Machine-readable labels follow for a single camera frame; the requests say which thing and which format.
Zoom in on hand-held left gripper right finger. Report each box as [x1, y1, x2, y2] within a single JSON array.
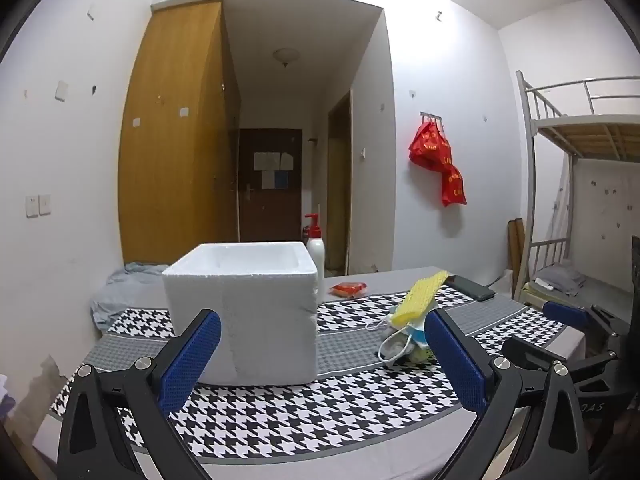
[[424, 308, 591, 480]]

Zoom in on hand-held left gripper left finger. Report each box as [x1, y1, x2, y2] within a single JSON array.
[[57, 308, 222, 480]]

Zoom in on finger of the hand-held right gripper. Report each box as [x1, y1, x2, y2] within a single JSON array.
[[501, 336, 618, 386], [542, 301, 631, 336]]

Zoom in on yellow waffle cloth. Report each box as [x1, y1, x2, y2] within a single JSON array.
[[391, 270, 449, 326]]

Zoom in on white foam box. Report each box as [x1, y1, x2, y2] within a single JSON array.
[[161, 241, 320, 387]]

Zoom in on grey folded cloth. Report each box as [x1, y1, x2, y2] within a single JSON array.
[[535, 265, 587, 297]]

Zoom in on blue face mask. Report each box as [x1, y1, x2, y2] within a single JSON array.
[[400, 322, 431, 348]]

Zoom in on black smartphone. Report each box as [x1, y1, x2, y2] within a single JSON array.
[[446, 275, 497, 302]]

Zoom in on wooden boards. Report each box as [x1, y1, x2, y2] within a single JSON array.
[[508, 218, 526, 286]]

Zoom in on grey crumpled bedding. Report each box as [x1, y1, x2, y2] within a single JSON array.
[[90, 261, 173, 331]]

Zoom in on houndstooth table cloth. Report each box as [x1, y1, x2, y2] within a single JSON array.
[[32, 266, 586, 480]]

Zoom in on red snack packet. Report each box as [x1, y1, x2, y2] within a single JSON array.
[[329, 281, 369, 300]]

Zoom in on metal bunk bed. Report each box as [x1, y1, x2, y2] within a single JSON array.
[[515, 71, 640, 311]]

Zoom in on white red pump lotion bottle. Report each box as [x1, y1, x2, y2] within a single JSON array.
[[304, 213, 326, 278]]

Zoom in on dark brown entrance door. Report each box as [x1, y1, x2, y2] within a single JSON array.
[[238, 128, 303, 243]]

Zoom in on red printed plastic bag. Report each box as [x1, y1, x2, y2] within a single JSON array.
[[440, 160, 468, 207], [409, 119, 453, 171]]

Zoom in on wooden wardrobe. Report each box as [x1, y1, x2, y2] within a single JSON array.
[[116, 0, 241, 266]]

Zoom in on brown side door frame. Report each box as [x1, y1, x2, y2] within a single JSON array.
[[327, 90, 353, 270]]

